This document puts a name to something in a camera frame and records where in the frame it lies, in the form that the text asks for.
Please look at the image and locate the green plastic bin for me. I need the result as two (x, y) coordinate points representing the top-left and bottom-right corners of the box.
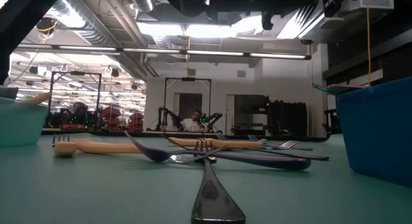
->
(0, 95), (50, 149)

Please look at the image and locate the black rig frame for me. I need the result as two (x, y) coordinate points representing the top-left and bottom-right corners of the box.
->
(163, 76), (212, 132)
(49, 70), (103, 130)

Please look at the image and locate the dark blue spoon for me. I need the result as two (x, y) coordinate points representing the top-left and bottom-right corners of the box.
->
(123, 129), (312, 171)

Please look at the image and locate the black cabinet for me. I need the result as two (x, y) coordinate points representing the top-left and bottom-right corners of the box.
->
(267, 100), (309, 138)

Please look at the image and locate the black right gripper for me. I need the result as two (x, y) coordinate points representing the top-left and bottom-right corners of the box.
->
(236, 0), (326, 30)

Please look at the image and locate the red storage cart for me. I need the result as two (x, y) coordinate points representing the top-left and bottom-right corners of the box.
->
(100, 106), (122, 132)
(127, 111), (145, 132)

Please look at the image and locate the long tube light bar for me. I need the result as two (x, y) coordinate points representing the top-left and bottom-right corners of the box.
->
(12, 42), (312, 61)

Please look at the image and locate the black yellow cable reel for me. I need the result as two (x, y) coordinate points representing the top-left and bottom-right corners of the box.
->
(34, 16), (59, 37)

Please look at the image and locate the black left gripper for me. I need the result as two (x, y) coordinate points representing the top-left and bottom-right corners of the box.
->
(166, 0), (235, 21)

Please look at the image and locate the black chair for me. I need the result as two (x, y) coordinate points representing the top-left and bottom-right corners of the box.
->
(323, 108), (342, 135)

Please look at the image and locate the blue plastic bin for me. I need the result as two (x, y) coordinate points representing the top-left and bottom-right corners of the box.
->
(335, 76), (412, 189)

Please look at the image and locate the person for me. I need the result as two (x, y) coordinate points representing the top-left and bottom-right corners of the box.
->
(69, 101), (89, 125)
(180, 109), (207, 132)

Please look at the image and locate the dark shelf unit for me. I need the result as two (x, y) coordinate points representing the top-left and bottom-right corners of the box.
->
(233, 94), (270, 135)

